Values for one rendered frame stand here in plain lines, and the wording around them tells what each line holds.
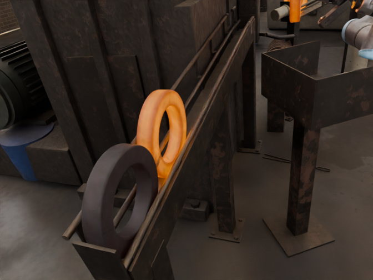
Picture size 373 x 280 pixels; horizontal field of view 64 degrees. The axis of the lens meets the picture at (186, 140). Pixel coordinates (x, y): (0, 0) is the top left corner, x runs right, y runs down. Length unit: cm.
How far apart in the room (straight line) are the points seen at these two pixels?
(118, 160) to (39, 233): 118
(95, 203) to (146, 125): 19
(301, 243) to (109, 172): 98
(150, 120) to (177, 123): 14
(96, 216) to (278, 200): 111
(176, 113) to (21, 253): 109
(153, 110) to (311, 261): 89
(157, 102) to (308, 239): 92
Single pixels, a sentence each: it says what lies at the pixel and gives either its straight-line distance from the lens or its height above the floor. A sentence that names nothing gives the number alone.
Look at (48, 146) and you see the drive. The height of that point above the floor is 25.
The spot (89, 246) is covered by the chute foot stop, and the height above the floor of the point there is 67.
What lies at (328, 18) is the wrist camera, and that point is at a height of 76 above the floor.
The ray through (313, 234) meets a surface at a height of 1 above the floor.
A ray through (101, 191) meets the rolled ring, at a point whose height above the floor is 74.
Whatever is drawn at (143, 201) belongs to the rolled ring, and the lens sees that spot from 57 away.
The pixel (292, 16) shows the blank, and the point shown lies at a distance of 115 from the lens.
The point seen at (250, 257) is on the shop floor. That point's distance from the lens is 124.
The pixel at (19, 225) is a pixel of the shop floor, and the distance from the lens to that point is 170.
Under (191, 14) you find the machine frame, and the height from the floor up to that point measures 85.
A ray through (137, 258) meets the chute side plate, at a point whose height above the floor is 62.
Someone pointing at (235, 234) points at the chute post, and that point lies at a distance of 130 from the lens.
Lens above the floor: 101
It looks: 32 degrees down
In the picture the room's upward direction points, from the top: 9 degrees counter-clockwise
